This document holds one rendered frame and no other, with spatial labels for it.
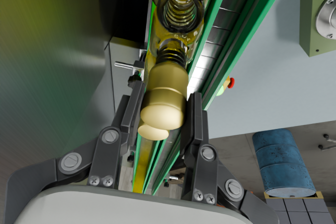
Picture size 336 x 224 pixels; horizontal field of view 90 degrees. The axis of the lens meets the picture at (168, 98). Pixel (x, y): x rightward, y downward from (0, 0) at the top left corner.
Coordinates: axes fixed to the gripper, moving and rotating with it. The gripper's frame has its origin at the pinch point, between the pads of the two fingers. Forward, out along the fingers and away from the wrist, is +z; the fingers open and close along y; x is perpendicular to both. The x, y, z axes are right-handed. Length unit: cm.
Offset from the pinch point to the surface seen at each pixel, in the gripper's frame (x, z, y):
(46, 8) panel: 1.8, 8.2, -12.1
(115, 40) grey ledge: -15.5, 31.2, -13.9
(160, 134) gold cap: -5.8, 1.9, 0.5
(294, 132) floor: -173, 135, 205
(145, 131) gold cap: -5.6, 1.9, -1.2
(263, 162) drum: -193, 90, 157
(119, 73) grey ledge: -25.7, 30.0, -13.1
